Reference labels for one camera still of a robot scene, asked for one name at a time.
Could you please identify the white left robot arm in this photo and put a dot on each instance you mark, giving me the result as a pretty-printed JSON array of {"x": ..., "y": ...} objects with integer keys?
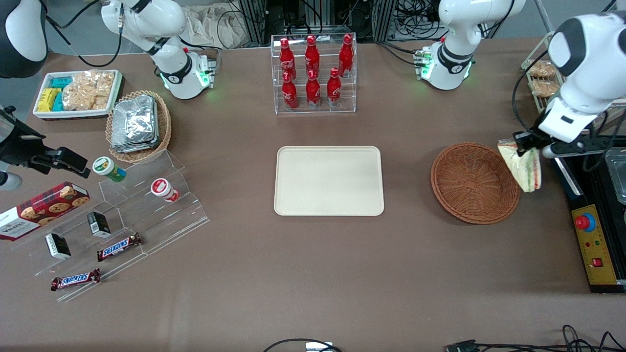
[{"x": 592, "y": 54}]

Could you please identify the clear acrylic bottle rack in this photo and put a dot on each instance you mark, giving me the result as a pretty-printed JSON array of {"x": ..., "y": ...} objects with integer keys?
[{"x": 352, "y": 98}]

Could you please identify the teal snack packet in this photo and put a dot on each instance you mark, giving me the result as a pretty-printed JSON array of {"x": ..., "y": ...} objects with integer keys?
[
  {"x": 58, "y": 102},
  {"x": 61, "y": 81}
]

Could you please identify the yellow snack packet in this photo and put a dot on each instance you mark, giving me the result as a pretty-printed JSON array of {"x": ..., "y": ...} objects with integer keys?
[{"x": 48, "y": 99}]

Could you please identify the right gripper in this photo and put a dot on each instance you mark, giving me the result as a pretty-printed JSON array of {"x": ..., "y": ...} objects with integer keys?
[{"x": 17, "y": 145}]

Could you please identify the Snickers chocolate bar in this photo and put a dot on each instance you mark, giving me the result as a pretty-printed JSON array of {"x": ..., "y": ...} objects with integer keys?
[
  {"x": 119, "y": 247},
  {"x": 76, "y": 279}
]

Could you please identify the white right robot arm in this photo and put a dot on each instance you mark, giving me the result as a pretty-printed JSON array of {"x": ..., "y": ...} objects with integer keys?
[{"x": 166, "y": 19}]

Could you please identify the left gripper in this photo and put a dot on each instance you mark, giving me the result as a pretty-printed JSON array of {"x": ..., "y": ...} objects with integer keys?
[{"x": 527, "y": 140}]

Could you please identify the black machine housing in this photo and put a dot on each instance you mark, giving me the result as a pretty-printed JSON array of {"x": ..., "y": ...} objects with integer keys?
[{"x": 587, "y": 190}]

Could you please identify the light wicker basket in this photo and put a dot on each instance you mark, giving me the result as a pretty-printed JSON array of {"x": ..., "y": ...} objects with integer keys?
[{"x": 132, "y": 156}]

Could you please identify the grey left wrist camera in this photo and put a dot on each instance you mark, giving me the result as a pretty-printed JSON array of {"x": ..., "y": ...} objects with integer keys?
[{"x": 550, "y": 151}]

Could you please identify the red tartan cookie box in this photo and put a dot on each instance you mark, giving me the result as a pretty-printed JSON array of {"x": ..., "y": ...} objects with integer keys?
[{"x": 44, "y": 208}]

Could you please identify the red emergency stop button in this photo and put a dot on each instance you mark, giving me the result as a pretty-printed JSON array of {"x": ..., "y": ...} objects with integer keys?
[{"x": 583, "y": 222}]

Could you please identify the clear bag of crackers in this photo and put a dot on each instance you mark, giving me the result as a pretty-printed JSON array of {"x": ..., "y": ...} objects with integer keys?
[{"x": 88, "y": 90}]

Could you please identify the clear acrylic step display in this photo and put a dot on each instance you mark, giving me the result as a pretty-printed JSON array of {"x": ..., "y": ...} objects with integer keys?
[{"x": 146, "y": 220}]

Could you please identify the small black carton box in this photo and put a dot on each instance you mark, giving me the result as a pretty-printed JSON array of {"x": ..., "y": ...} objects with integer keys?
[
  {"x": 99, "y": 225},
  {"x": 58, "y": 247}
]

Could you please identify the yellow control panel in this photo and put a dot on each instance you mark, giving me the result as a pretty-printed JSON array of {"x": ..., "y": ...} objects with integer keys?
[{"x": 604, "y": 244}]

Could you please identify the plastic-wrapped sandwich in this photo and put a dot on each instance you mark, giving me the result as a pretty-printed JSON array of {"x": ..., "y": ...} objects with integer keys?
[{"x": 525, "y": 171}]

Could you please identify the beige crumpled cloth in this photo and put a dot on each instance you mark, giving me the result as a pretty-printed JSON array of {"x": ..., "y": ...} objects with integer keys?
[{"x": 210, "y": 24}]

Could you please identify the foil-wrapped pack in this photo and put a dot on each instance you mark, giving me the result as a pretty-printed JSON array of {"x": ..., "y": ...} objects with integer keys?
[
  {"x": 137, "y": 115},
  {"x": 132, "y": 146}
]

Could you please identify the green lidded cup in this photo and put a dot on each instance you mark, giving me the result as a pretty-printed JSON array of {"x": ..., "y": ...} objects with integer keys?
[{"x": 105, "y": 166}]

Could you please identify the red lidded yogurt cup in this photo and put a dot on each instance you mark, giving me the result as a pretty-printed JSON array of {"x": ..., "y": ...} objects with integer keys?
[{"x": 160, "y": 187}]

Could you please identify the small white device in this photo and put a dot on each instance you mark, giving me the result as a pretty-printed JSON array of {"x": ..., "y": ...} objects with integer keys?
[{"x": 320, "y": 347}]

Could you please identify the red Coca-Cola bottle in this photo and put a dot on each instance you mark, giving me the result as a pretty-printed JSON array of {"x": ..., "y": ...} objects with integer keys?
[
  {"x": 311, "y": 56},
  {"x": 334, "y": 89},
  {"x": 286, "y": 58},
  {"x": 313, "y": 90},
  {"x": 346, "y": 54},
  {"x": 289, "y": 93}
]

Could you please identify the brown bread piece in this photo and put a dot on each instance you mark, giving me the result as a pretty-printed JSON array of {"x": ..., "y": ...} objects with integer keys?
[
  {"x": 544, "y": 88},
  {"x": 542, "y": 70}
]

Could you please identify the clear plastic container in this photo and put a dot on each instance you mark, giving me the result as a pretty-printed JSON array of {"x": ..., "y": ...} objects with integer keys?
[{"x": 617, "y": 176}]

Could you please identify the brown wicker basket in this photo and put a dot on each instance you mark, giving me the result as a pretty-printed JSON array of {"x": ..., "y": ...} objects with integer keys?
[{"x": 469, "y": 186}]

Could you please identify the cream plastic tray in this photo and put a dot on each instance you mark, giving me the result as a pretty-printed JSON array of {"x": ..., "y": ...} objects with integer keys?
[{"x": 328, "y": 181}]

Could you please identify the white rectangular snack tray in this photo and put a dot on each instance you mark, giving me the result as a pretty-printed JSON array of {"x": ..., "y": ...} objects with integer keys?
[{"x": 73, "y": 116}]

